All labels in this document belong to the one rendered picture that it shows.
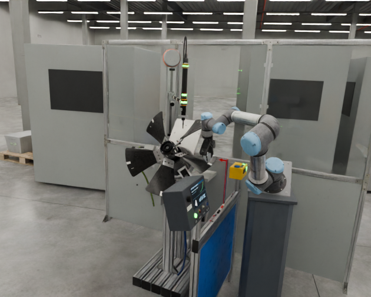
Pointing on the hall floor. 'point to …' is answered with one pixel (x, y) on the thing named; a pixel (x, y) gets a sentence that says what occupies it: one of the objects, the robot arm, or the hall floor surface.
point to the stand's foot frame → (178, 286)
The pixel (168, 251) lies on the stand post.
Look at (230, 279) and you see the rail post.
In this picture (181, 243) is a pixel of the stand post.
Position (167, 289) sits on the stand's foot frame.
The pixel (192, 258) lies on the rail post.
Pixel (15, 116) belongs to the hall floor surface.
